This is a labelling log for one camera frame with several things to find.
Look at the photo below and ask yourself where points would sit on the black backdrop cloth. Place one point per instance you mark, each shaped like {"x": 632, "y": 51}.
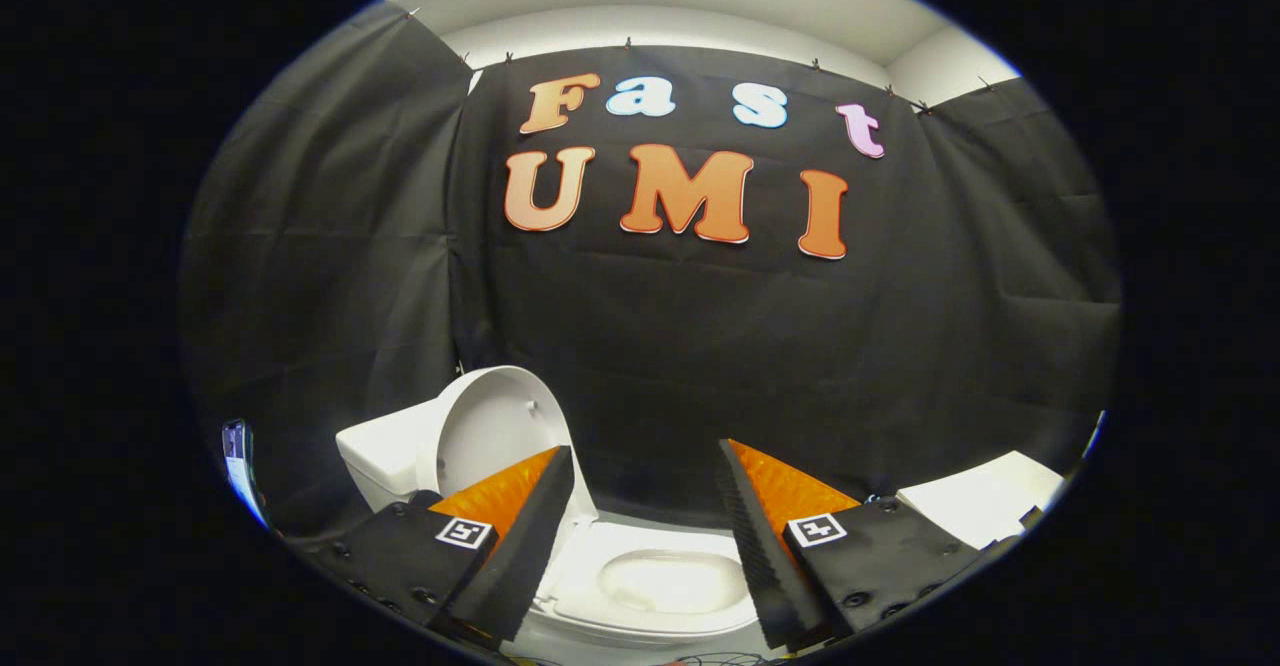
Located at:
{"x": 650, "y": 346}

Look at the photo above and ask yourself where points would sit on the white drawer cabinet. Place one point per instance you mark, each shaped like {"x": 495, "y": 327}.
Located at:
{"x": 980, "y": 496}

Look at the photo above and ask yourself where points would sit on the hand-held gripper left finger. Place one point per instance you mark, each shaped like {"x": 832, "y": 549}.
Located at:
{"x": 520, "y": 556}

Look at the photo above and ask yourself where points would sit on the white toilet lid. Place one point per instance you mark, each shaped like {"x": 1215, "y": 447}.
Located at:
{"x": 490, "y": 426}

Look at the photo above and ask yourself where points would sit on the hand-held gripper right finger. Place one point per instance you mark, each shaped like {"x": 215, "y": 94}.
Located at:
{"x": 765, "y": 556}

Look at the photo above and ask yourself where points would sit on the smartphone with lit screen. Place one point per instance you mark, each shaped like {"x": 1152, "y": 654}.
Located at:
{"x": 240, "y": 471}

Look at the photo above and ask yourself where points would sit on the white toilet seat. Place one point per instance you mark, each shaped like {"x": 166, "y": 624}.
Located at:
{"x": 580, "y": 586}

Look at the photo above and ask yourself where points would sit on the white ceramic toilet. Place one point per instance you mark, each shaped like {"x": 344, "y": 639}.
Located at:
{"x": 380, "y": 456}

